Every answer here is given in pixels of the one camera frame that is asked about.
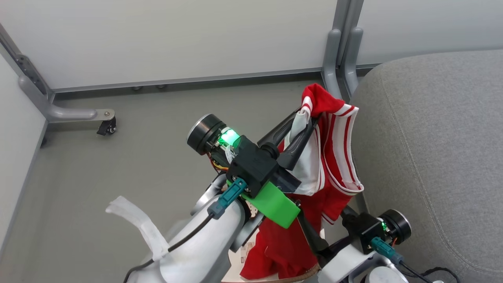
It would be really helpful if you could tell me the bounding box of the long grey partition foot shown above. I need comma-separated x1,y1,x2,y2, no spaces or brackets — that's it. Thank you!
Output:
18,75,116,123

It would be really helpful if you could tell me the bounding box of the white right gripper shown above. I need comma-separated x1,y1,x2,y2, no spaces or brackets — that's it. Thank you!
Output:
297,204,378,283

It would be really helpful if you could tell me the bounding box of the grey upright partition post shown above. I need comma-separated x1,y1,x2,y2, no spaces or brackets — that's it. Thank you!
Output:
332,0,364,65

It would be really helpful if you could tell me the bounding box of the black caster wheel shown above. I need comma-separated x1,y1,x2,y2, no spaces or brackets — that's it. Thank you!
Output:
97,118,117,136

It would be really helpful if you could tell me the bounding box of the printed paper basket label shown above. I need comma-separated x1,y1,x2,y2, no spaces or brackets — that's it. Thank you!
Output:
239,241,257,265

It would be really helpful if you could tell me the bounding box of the red white sports garment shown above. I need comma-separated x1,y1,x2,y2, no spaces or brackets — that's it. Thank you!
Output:
240,83,365,280

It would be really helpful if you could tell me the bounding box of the grey fabric sofa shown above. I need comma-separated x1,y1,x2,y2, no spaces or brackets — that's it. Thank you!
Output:
349,49,503,283

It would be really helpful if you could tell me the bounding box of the grey partition bottom rail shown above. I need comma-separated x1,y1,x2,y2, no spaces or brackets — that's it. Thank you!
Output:
52,67,327,94

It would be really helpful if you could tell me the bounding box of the black cable teal plug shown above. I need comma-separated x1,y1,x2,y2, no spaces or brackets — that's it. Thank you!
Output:
371,237,461,283
123,178,248,283

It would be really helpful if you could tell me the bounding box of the white fabric strap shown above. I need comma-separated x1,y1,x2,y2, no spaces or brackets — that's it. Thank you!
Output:
105,195,170,261

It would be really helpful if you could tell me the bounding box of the grey curved partition foot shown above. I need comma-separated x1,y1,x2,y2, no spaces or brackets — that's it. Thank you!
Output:
322,28,343,99
341,26,364,96

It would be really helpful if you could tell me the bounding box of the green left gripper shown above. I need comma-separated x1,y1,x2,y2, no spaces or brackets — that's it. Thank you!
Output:
227,110,318,229

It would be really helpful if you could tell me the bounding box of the cream laundry basket brown rim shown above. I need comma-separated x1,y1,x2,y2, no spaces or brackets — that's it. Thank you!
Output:
221,230,322,283

